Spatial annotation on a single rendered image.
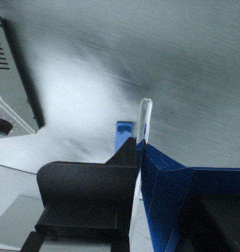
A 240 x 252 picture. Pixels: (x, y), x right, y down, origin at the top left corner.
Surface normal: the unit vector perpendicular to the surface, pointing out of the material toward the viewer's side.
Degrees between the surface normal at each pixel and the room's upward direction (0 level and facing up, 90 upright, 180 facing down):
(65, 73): 0
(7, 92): 90
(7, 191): 0
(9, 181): 0
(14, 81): 90
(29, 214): 90
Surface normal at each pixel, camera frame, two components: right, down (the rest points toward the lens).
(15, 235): 0.28, -0.90
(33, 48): -0.02, 0.36
